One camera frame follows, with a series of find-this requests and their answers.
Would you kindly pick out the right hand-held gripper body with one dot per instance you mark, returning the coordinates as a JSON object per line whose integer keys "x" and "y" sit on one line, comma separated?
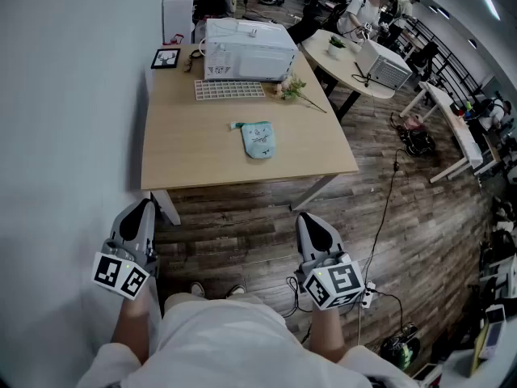
{"x": 335, "y": 281}

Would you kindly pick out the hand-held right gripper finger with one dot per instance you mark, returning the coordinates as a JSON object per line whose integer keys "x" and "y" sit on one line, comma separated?
{"x": 334, "y": 243}
{"x": 301, "y": 241}

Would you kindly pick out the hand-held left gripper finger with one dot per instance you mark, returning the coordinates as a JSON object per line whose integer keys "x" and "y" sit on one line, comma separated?
{"x": 119, "y": 226}
{"x": 148, "y": 233}

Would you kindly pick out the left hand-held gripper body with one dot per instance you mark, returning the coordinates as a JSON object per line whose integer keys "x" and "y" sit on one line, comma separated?
{"x": 121, "y": 273}

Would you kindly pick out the person's left forearm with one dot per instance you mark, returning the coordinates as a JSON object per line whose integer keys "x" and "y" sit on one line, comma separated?
{"x": 129, "y": 326}

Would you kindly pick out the person's right forearm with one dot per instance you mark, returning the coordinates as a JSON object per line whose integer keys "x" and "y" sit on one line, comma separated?
{"x": 327, "y": 334}

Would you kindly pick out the white power strip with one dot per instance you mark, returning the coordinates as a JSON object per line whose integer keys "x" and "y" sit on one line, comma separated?
{"x": 368, "y": 293}

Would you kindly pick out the person's left shoe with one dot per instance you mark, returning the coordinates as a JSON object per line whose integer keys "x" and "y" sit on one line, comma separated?
{"x": 197, "y": 289}

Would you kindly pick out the person's shoe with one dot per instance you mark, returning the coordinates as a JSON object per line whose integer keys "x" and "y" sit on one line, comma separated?
{"x": 197, "y": 289}
{"x": 236, "y": 290}

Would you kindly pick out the person's right shoe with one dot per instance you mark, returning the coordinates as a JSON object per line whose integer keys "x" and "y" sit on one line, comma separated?
{"x": 236, "y": 290}

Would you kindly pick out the person's white shirt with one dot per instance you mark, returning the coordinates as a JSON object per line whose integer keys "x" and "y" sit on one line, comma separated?
{"x": 226, "y": 346}

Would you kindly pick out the black bag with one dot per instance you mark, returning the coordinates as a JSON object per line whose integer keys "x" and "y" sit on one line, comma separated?
{"x": 420, "y": 144}

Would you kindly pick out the pink bag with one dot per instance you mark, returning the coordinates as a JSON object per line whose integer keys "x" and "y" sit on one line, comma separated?
{"x": 413, "y": 123}

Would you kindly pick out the artificial flower sprig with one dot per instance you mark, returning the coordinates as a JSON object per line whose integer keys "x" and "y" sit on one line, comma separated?
{"x": 292, "y": 89}

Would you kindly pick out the white grid tray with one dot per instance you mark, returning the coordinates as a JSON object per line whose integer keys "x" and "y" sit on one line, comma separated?
{"x": 228, "y": 89}

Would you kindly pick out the long white desk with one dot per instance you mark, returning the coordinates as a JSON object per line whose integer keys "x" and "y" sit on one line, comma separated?
{"x": 456, "y": 127}

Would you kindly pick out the round wooden table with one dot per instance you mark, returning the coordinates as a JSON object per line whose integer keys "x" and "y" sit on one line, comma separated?
{"x": 343, "y": 71}

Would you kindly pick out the black framed deer picture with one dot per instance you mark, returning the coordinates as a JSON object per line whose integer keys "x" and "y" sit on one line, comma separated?
{"x": 165, "y": 59}

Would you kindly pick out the dark eyeglasses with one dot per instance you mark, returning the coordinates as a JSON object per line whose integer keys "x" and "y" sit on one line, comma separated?
{"x": 193, "y": 57}

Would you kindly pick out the small white microwave oven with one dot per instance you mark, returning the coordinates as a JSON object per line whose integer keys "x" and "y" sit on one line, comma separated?
{"x": 383, "y": 67}

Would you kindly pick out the small potted green plant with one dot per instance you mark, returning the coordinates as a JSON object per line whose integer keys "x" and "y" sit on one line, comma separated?
{"x": 335, "y": 49}

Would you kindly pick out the black office chair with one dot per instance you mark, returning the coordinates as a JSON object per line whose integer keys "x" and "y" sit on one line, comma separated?
{"x": 311, "y": 24}

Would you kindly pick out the white cabinet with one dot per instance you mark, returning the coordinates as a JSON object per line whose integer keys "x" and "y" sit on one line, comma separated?
{"x": 177, "y": 14}

